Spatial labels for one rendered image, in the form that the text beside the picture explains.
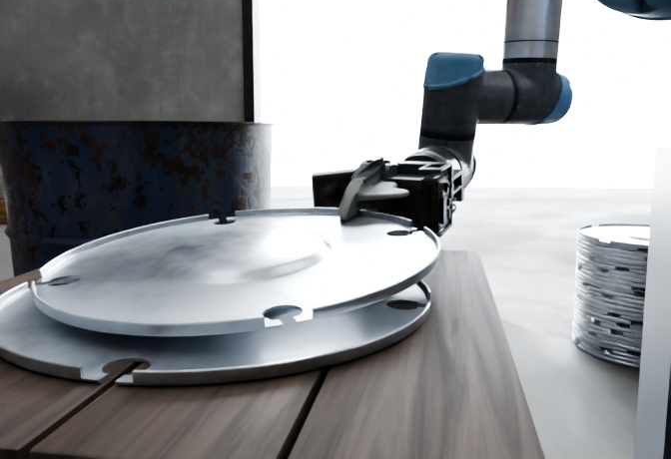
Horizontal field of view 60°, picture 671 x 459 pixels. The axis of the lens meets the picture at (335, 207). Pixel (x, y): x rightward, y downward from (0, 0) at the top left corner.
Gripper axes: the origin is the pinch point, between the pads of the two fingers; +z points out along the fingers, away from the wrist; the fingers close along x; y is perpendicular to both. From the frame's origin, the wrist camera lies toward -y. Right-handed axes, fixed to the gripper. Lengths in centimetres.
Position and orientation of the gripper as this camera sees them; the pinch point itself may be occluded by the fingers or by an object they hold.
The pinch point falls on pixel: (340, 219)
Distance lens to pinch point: 53.9
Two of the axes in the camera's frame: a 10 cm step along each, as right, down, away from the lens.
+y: 9.1, 0.5, -4.1
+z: -4.1, 2.1, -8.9
